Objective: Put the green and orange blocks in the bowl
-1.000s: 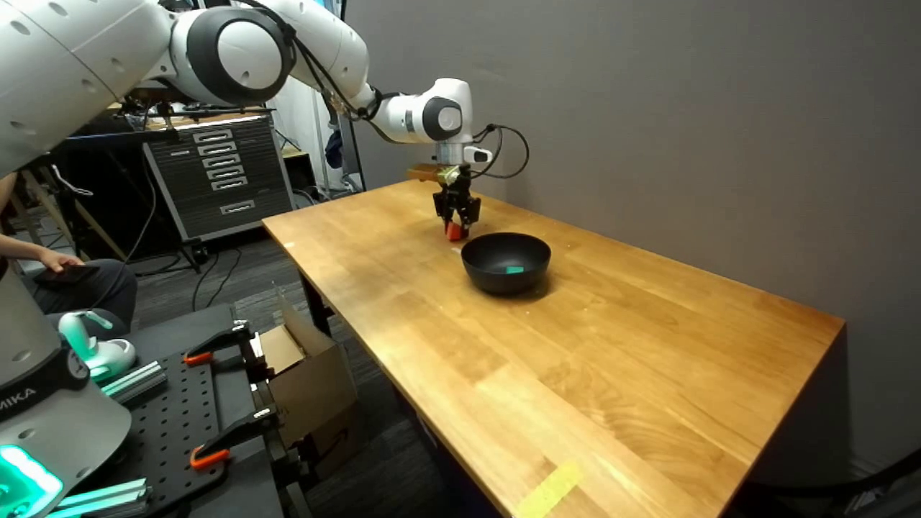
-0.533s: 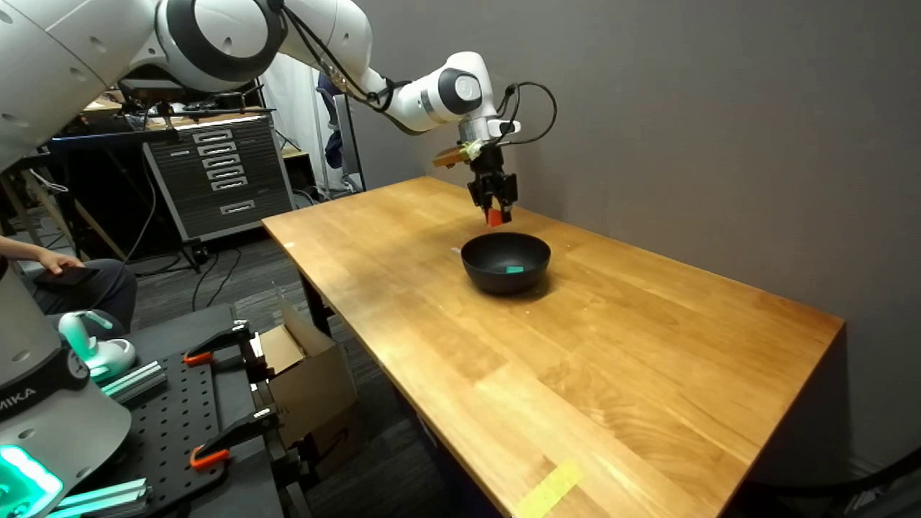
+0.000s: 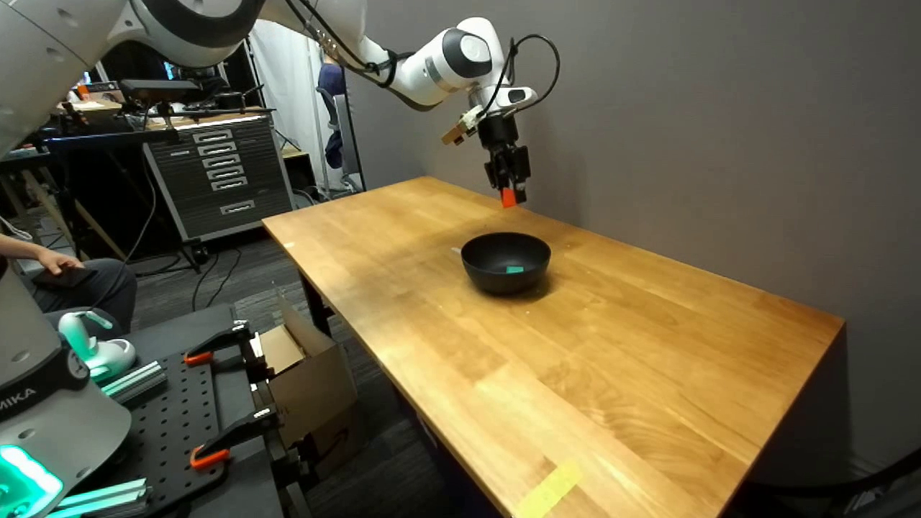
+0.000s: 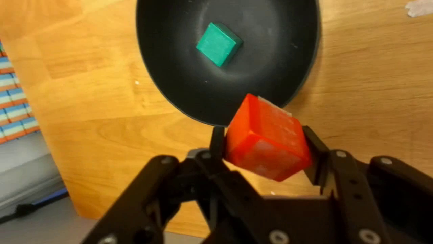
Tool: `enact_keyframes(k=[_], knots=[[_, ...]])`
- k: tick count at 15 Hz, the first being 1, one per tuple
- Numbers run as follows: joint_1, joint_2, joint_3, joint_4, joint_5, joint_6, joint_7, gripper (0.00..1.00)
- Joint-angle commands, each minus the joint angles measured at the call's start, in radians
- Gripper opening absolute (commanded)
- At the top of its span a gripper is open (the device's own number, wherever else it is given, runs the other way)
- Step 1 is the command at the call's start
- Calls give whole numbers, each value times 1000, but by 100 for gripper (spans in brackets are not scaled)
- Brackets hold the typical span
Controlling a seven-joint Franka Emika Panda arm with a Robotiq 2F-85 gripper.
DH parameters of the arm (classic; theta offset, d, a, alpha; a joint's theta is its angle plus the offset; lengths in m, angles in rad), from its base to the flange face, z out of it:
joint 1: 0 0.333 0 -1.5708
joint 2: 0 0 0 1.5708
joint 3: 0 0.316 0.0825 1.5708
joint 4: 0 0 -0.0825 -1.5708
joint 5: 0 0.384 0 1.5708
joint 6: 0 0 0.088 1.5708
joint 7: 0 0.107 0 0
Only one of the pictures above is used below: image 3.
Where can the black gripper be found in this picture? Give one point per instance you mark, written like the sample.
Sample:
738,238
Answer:
505,159

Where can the orange block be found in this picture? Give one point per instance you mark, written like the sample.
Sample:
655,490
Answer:
511,199

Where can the green block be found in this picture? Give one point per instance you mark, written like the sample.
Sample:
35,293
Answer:
515,268

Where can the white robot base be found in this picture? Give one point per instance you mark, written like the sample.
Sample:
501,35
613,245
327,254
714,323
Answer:
46,414

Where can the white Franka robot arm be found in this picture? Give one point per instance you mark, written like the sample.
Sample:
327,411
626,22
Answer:
449,63

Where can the person's forearm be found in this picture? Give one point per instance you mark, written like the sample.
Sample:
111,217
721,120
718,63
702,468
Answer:
19,245

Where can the black bowl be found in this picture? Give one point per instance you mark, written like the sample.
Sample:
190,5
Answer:
491,268

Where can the person's bare hand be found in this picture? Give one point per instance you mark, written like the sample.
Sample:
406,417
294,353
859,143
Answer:
59,260

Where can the white panel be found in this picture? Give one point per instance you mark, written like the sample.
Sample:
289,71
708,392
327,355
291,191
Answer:
289,97

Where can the cardboard box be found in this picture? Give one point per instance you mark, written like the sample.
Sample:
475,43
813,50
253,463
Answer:
307,384

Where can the yellow tape strip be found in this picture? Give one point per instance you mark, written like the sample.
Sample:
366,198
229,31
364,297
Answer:
547,490

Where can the dark cluttered workbench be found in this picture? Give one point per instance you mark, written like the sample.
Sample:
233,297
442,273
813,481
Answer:
117,132

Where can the black perforated breadboard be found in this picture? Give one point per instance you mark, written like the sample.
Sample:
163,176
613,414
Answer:
183,433

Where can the dark trousers leg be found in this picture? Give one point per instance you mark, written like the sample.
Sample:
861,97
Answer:
89,289

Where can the aluminium extrusion rail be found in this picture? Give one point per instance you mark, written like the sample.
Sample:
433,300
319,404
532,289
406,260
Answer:
101,499
134,382

